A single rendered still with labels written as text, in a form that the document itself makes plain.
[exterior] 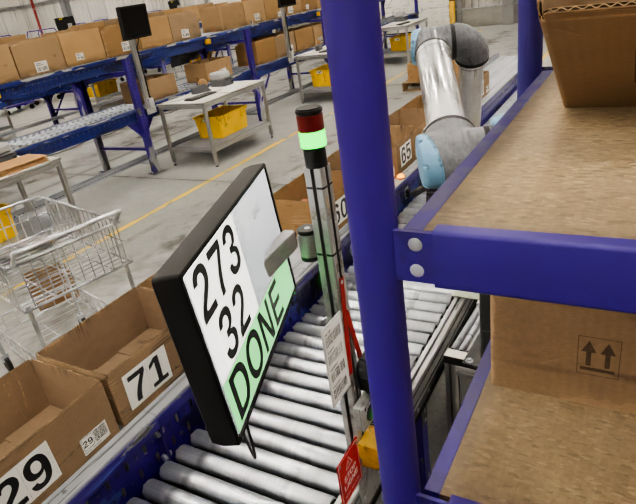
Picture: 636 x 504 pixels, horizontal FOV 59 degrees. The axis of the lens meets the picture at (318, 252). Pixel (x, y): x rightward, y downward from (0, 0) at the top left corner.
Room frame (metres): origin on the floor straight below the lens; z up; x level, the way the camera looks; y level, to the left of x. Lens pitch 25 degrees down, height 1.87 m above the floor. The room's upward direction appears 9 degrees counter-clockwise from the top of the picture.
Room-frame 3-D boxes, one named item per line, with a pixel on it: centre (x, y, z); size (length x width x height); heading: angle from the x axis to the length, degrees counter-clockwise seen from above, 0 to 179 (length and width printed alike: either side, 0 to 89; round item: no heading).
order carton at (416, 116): (3.42, -0.67, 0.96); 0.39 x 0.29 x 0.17; 147
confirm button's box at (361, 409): (1.03, -0.05, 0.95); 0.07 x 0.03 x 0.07; 147
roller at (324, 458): (1.21, 0.20, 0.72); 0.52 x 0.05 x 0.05; 57
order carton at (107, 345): (1.43, 0.59, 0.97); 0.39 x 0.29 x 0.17; 147
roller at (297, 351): (1.54, -0.01, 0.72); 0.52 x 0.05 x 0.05; 57
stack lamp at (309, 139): (1.05, -0.02, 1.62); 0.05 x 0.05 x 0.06
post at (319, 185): (1.05, -0.03, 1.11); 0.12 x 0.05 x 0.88; 147
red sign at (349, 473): (0.98, -0.01, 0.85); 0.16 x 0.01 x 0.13; 147
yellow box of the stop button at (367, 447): (1.05, -0.10, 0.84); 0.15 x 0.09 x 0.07; 147
